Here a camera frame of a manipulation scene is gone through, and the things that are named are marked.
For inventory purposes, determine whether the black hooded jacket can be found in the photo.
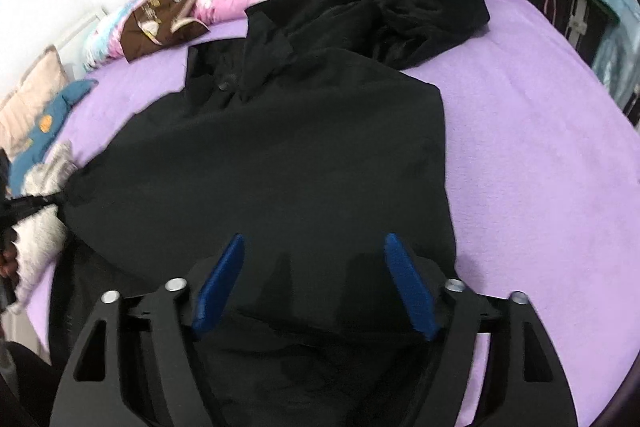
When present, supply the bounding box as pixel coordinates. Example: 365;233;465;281
49;0;489;426

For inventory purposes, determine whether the person's left hand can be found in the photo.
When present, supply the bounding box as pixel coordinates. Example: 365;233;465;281
0;228;20;288

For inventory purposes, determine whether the blue pillow with orange prints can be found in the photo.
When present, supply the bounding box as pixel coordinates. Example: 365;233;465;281
8;79;98;197

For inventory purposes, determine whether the beige pillow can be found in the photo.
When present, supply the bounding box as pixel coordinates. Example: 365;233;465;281
0;46;70;160

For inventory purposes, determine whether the white headboard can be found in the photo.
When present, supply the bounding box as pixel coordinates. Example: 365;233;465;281
52;6;108;65

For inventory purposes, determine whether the brown printed garment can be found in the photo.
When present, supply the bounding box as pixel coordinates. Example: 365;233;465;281
119;0;208;63

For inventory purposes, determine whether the dark storage box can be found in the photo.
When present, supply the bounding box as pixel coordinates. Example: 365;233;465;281
527;0;618;65

